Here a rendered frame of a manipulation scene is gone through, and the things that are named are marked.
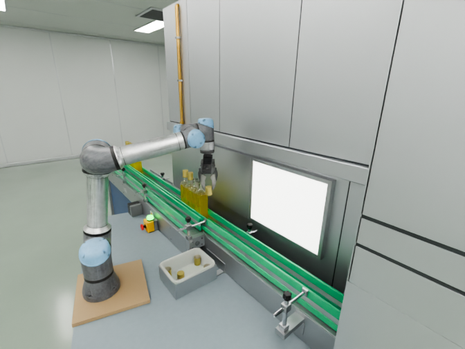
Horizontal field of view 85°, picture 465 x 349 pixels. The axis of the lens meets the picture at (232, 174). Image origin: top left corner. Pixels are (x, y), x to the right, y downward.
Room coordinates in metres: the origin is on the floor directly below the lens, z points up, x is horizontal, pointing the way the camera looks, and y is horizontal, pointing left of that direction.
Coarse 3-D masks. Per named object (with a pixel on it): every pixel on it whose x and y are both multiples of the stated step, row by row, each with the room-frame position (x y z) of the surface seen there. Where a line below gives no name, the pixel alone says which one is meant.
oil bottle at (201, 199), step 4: (196, 192) 1.32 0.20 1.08; (200, 192) 1.31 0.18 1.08; (204, 192) 1.32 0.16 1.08; (196, 196) 1.32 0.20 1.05; (200, 196) 1.30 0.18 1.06; (204, 196) 1.31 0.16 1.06; (196, 200) 1.32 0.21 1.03; (200, 200) 1.30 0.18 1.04; (204, 200) 1.31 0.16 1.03; (196, 204) 1.33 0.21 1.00; (200, 204) 1.30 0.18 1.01; (204, 204) 1.31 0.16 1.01; (196, 208) 1.33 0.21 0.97; (200, 208) 1.30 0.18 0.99; (204, 208) 1.31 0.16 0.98; (200, 212) 1.30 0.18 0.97; (204, 212) 1.31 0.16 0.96; (204, 216) 1.31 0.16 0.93
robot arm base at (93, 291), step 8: (112, 272) 0.91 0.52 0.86; (88, 280) 0.85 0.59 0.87; (96, 280) 0.85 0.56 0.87; (104, 280) 0.87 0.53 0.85; (112, 280) 0.90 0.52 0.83; (88, 288) 0.85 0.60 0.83; (96, 288) 0.85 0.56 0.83; (104, 288) 0.86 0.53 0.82; (112, 288) 0.89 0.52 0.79; (88, 296) 0.84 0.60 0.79; (96, 296) 0.84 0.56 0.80; (104, 296) 0.85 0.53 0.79
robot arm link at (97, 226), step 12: (84, 144) 1.04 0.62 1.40; (96, 144) 0.99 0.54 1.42; (108, 144) 1.08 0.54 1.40; (96, 180) 1.00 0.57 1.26; (108, 180) 1.05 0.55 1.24; (96, 192) 1.00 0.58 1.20; (96, 204) 1.00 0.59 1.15; (96, 216) 1.00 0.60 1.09; (84, 228) 1.00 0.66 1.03; (96, 228) 0.99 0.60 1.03; (108, 228) 1.03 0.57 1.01; (84, 240) 0.98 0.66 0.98; (108, 240) 1.00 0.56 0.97
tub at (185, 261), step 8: (176, 256) 1.06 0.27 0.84; (184, 256) 1.08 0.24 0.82; (192, 256) 1.11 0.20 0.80; (208, 256) 1.06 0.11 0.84; (160, 264) 1.00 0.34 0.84; (168, 264) 1.03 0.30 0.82; (176, 264) 1.05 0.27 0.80; (184, 264) 1.08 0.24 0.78; (192, 264) 1.09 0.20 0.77; (176, 272) 1.03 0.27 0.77; (184, 272) 1.03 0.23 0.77; (192, 272) 1.03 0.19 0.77; (200, 272) 0.95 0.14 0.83; (176, 280) 0.89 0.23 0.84
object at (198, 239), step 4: (192, 236) 1.17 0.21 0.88; (196, 236) 1.17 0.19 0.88; (200, 236) 1.18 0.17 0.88; (188, 240) 1.14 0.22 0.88; (192, 240) 1.15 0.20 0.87; (196, 240) 1.16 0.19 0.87; (200, 240) 1.18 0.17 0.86; (188, 244) 1.14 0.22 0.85; (192, 244) 1.15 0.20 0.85; (196, 244) 1.16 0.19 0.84; (200, 244) 1.18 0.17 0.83; (204, 244) 1.20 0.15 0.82; (188, 248) 1.14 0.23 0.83; (192, 248) 1.14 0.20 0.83
